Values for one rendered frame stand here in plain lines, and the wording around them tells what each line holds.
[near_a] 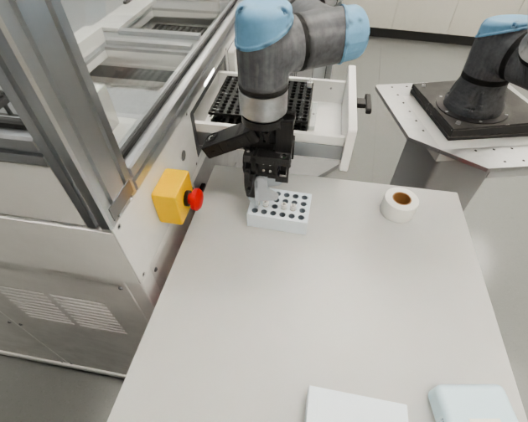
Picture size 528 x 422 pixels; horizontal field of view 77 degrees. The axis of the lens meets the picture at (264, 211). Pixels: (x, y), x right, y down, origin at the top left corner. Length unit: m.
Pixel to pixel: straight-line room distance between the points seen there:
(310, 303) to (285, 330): 0.07
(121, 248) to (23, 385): 1.11
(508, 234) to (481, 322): 1.38
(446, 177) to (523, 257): 0.91
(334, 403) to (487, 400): 0.20
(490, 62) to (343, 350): 0.77
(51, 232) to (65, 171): 0.15
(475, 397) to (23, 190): 0.65
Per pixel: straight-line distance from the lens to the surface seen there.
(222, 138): 0.58
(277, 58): 0.48
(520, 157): 1.08
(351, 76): 0.88
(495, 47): 1.03
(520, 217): 2.18
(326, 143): 0.73
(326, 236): 0.69
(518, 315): 1.77
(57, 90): 0.40
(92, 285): 0.72
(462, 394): 0.57
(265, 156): 0.56
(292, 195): 0.71
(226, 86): 0.88
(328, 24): 0.52
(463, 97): 1.08
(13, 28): 0.37
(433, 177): 1.13
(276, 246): 0.67
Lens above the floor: 1.30
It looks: 48 degrees down
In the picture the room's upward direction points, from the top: straight up
